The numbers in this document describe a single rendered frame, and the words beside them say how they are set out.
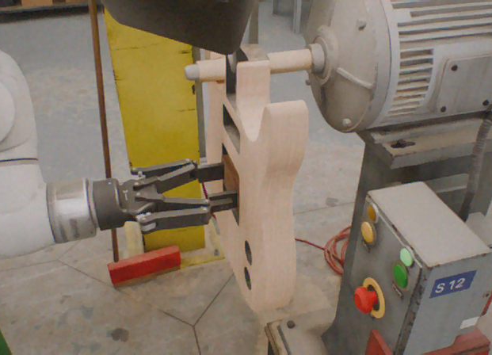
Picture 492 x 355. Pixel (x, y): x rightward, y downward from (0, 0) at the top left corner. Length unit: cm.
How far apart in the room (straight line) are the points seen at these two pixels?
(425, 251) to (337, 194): 194
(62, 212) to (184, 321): 131
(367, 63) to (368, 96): 5
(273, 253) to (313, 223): 173
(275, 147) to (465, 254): 28
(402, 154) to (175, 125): 111
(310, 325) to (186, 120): 84
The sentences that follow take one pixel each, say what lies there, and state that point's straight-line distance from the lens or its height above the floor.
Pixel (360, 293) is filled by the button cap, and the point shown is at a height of 99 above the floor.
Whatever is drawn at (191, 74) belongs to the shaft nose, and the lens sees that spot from 73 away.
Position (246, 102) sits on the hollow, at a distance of 63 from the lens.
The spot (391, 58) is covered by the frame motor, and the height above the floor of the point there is 129.
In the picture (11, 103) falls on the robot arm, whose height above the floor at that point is 126.
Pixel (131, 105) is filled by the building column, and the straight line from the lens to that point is 172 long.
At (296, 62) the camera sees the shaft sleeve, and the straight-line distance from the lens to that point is 77.
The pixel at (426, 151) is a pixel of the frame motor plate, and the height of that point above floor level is 112.
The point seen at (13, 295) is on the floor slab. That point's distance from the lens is 223.
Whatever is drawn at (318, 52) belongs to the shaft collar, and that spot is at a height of 127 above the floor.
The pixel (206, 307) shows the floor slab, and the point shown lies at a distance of 198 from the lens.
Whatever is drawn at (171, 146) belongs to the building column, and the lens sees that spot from 182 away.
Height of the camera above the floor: 154
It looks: 36 degrees down
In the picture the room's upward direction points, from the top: straight up
